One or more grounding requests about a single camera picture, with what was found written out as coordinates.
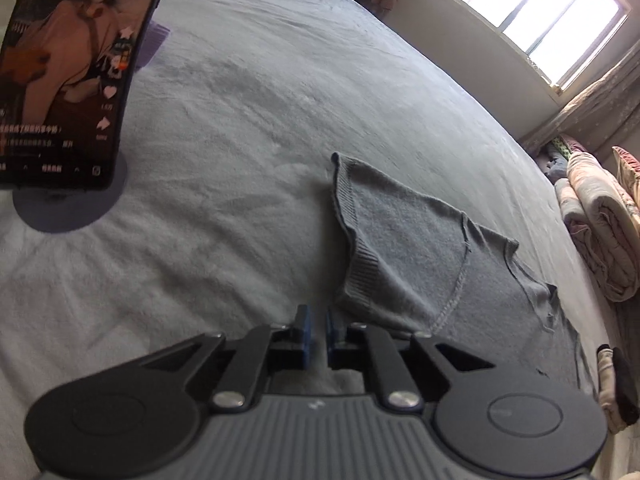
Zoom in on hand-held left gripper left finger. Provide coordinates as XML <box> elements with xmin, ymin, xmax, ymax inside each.
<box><xmin>141</xmin><ymin>305</ymin><xmax>313</xmax><ymax>413</ymax></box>

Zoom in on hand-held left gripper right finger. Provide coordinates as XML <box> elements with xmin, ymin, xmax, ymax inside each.
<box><xmin>326</xmin><ymin>310</ymin><xmax>493</xmax><ymax>413</ymax></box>

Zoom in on grey knit sweater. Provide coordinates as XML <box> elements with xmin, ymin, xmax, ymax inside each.
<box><xmin>330</xmin><ymin>152</ymin><xmax>598</xmax><ymax>401</ymax></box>

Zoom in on rolled white and black clothes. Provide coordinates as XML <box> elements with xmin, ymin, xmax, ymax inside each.
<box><xmin>595</xmin><ymin>345</ymin><xmax>628</xmax><ymax>436</ymax></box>

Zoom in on grey bed blanket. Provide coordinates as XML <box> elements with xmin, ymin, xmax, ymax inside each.
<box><xmin>0</xmin><ymin>0</ymin><xmax>616</xmax><ymax>480</ymax></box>

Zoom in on round grey phone stand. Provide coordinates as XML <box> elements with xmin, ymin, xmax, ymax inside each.
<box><xmin>12</xmin><ymin>162</ymin><xmax>128</xmax><ymax>233</ymax></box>

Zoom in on small printed cloth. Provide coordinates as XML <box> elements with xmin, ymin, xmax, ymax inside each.
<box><xmin>542</xmin><ymin>132</ymin><xmax>586</xmax><ymax>181</ymax></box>

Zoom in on folded pink white quilt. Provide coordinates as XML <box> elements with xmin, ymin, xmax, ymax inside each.
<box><xmin>554</xmin><ymin>150</ymin><xmax>640</xmax><ymax>303</ymax></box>

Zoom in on folded black cloth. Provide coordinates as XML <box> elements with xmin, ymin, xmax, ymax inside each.
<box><xmin>612</xmin><ymin>347</ymin><xmax>640</xmax><ymax>426</ymax></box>

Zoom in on pink pillow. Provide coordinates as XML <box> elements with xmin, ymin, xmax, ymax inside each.
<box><xmin>612</xmin><ymin>146</ymin><xmax>640</xmax><ymax>196</ymax></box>

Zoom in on pale patterned curtain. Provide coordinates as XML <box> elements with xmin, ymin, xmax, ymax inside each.
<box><xmin>520</xmin><ymin>52</ymin><xmax>640</xmax><ymax>156</ymax></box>

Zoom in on black smartphone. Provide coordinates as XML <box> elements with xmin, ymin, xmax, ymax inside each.
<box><xmin>0</xmin><ymin>0</ymin><xmax>178</xmax><ymax>191</ymax></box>

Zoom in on window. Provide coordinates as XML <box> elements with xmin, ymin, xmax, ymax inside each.
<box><xmin>427</xmin><ymin>0</ymin><xmax>633</xmax><ymax>93</ymax></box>

